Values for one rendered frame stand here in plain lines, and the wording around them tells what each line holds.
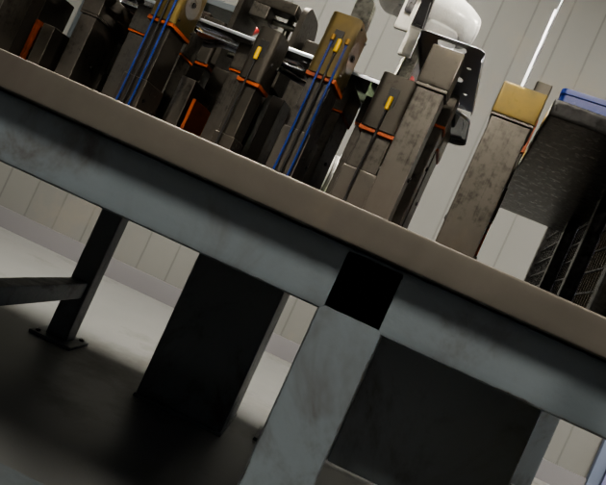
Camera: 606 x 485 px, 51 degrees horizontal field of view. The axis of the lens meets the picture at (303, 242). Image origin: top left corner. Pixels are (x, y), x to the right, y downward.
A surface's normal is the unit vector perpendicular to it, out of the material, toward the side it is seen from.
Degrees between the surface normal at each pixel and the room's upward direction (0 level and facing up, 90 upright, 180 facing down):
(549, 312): 90
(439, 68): 90
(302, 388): 90
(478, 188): 90
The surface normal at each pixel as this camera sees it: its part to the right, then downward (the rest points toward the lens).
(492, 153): -0.20, -0.11
